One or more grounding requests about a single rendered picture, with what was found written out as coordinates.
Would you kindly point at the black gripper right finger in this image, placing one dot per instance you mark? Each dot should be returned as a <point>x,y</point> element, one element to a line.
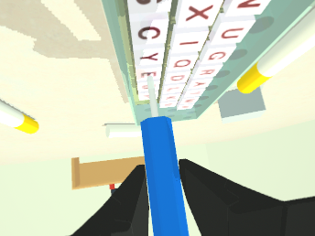
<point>222,207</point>

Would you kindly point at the blue stylus with thin grey tip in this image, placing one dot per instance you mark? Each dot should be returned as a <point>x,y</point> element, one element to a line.
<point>163,180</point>

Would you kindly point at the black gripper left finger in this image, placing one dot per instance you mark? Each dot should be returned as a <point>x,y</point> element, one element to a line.
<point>125,213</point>

